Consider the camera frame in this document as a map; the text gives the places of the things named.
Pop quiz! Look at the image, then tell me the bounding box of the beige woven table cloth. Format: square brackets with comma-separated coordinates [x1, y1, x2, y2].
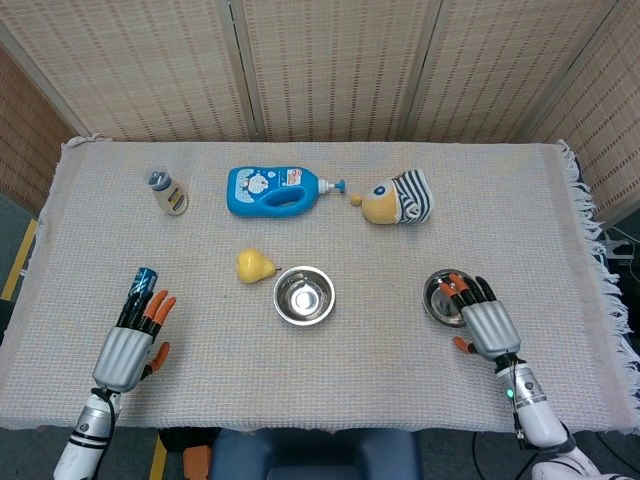
[0, 133, 640, 434]

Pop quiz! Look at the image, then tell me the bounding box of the blue detergent pump bottle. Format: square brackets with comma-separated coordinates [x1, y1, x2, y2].
[226, 166, 347, 219]

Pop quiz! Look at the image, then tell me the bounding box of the orange box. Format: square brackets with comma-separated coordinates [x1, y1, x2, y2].
[182, 447, 214, 480]

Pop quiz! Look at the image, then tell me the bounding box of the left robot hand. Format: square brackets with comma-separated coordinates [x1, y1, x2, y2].
[92, 288, 178, 394]

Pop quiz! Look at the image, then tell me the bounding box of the woven bamboo screen panel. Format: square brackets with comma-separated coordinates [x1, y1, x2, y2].
[0, 47, 77, 214]
[0, 0, 259, 143]
[229, 0, 444, 143]
[529, 0, 640, 221]
[407, 0, 629, 144]

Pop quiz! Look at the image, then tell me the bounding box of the yellow pear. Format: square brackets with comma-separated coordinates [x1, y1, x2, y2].
[235, 248, 277, 285]

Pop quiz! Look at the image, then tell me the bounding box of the cream squeeze bottle blue cap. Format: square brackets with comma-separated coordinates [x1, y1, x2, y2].
[145, 169, 190, 217]

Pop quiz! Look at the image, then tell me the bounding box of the yellow plush toy striped hat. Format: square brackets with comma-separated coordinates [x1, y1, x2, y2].
[348, 168, 434, 226]

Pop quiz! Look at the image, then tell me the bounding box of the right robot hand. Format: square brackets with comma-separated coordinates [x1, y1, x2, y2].
[438, 272, 522, 361]

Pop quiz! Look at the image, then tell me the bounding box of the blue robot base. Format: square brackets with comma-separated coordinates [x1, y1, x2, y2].
[209, 428, 422, 480]

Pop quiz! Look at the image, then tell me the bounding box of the blue drink can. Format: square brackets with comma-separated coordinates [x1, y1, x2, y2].
[130, 267, 160, 302]

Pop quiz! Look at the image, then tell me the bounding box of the stainless steel bowl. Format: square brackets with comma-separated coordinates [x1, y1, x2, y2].
[422, 268, 481, 330]
[272, 265, 337, 327]

